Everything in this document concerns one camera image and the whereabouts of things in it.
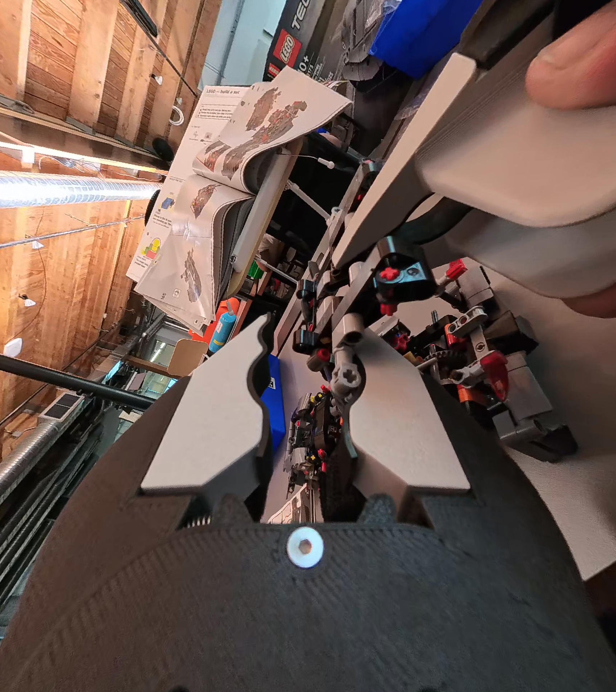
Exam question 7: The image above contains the bright silver duct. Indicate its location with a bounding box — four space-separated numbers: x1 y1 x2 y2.
0 168 163 212

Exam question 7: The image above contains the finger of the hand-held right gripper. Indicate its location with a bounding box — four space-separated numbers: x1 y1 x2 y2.
332 52 479 269

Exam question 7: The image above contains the partly built lego model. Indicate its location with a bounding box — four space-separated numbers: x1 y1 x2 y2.
381 259 579 465

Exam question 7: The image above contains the person's right hand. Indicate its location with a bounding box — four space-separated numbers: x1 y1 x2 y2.
524 0 616 321

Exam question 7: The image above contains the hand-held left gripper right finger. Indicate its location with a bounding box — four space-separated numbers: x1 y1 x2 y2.
342 327 473 524

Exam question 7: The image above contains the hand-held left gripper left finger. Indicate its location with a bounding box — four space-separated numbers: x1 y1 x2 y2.
140 312 276 497

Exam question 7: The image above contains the tan chair back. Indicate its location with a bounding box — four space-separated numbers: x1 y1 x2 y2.
167 338 208 379

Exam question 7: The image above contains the black pole with disc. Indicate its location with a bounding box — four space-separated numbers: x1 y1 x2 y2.
0 343 154 409

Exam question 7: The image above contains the black grey lego sub-assembly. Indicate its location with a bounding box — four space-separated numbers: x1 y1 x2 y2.
293 235 441 406

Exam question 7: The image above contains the open instruction booklet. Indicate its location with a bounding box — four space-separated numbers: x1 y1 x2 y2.
127 66 353 332

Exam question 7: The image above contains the blue bin with printed tag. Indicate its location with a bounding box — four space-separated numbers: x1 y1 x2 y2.
267 354 287 452

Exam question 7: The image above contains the dark lego car section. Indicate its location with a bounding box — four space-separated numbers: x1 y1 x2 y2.
284 385 354 522

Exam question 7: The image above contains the blue plastic bin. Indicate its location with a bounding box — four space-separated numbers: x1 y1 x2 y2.
368 0 484 79

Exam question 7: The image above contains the dark lego set box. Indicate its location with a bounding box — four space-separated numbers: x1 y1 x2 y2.
265 0 384 93

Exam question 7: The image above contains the white booklet stand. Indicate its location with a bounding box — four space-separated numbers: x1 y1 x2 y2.
228 138 341 297

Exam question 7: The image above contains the silver ventilation duct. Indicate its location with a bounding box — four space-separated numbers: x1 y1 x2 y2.
0 411 141 541

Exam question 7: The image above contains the white vent grille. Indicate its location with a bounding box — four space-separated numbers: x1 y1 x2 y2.
40 394 84 423

